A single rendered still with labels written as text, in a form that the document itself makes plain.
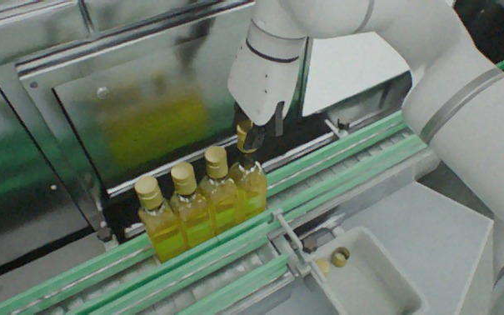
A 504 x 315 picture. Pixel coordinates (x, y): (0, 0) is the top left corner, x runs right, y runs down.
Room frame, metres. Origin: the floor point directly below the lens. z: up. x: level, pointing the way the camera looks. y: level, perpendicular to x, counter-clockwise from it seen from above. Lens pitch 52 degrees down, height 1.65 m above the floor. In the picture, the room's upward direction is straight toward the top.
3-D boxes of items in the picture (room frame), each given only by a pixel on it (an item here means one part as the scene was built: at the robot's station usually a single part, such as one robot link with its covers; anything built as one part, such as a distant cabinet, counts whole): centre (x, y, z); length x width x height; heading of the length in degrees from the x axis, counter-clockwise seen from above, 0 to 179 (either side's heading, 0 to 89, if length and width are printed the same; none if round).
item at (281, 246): (0.34, -0.08, 0.85); 0.09 x 0.04 x 0.07; 30
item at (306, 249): (0.33, -0.09, 0.95); 0.17 x 0.03 x 0.12; 30
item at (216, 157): (0.39, 0.05, 1.14); 0.04 x 0.04 x 0.04
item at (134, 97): (0.63, -0.08, 1.15); 0.90 x 0.03 x 0.34; 120
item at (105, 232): (0.35, 0.28, 0.94); 0.07 x 0.04 x 0.13; 30
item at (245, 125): (0.42, 0.00, 1.17); 0.04 x 0.04 x 0.04
